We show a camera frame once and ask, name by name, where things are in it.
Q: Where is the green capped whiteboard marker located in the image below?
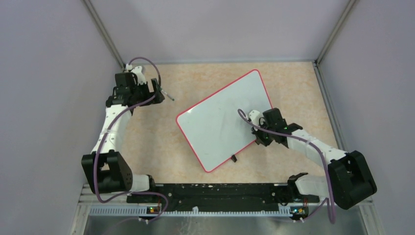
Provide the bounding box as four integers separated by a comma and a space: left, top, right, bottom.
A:
161, 88, 175, 101

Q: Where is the white board with red frame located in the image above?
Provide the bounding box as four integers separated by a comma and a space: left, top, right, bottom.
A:
176, 69, 272, 172

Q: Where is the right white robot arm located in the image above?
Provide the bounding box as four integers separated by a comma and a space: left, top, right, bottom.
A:
248, 108, 377, 210

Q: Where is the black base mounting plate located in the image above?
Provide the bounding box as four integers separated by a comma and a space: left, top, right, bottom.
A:
126, 183, 320, 212

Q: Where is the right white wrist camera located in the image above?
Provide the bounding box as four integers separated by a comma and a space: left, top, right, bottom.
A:
248, 110, 263, 131

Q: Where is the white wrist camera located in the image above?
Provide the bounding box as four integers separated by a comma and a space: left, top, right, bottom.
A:
124, 64, 147, 85
248, 110, 263, 131

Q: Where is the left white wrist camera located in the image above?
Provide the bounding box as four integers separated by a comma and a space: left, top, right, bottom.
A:
124, 64, 147, 85

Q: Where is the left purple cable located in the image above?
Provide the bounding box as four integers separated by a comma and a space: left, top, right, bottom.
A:
92, 57, 169, 224

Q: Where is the white cable duct rail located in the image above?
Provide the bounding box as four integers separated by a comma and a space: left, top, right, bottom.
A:
89, 205, 292, 217

